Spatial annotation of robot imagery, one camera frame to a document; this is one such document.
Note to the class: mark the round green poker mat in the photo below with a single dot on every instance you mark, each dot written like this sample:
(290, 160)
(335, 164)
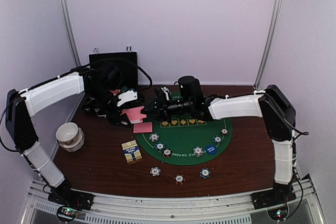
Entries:
(182, 135)

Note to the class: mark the blue green 50 chip stack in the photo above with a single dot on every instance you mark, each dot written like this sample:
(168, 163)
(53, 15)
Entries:
(205, 173)

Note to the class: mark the pink playing card deck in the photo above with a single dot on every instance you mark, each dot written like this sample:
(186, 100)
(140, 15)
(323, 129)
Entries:
(134, 114)

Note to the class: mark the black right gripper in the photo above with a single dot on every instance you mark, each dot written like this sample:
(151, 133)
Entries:
(161, 107)

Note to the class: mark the aluminium frame post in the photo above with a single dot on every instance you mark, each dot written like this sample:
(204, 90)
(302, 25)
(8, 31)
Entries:
(276, 10)
(69, 32)

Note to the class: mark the right aluminium frame post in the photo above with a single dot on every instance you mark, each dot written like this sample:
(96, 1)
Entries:
(276, 10)

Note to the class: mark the blue white 10 chip stack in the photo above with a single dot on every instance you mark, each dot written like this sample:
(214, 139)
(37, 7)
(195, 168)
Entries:
(155, 171)

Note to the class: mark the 10 chips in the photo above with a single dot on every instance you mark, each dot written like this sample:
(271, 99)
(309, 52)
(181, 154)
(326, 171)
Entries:
(154, 137)
(198, 151)

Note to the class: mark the black poker chip case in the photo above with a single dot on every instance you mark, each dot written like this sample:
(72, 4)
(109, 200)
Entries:
(98, 95)

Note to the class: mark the left aluminium frame post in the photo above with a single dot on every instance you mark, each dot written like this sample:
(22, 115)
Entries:
(69, 32)

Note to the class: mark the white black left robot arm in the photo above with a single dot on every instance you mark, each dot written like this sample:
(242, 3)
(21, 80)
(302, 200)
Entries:
(23, 105)

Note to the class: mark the red black 100 chip stack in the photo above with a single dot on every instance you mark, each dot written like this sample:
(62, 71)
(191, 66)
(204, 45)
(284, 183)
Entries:
(179, 179)

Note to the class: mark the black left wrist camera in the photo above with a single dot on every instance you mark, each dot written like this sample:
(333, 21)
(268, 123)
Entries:
(111, 75)

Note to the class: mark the card deck holder box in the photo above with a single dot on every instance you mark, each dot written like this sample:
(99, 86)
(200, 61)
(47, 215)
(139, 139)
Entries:
(131, 151)

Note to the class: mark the white ceramic bowl stack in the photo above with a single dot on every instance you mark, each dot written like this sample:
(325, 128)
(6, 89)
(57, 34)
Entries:
(70, 137)

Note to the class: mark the aluminium front rail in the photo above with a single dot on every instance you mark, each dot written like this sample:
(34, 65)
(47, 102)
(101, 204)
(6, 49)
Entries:
(235, 208)

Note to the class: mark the white left wrist cover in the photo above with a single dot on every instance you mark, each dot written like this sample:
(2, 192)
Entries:
(127, 96)

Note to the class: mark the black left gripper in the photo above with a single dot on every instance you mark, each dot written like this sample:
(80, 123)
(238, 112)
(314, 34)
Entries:
(115, 120)

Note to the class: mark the pink cards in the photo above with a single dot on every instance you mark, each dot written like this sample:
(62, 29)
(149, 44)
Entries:
(144, 127)

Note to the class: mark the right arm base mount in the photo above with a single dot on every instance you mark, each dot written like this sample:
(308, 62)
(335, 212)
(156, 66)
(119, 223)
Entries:
(273, 199)

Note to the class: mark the red playing card in case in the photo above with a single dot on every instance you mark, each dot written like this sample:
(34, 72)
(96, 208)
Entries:
(115, 92)

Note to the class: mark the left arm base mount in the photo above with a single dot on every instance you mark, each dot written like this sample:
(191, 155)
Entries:
(75, 199)

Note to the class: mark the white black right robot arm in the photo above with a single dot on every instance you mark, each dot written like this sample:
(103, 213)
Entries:
(271, 104)

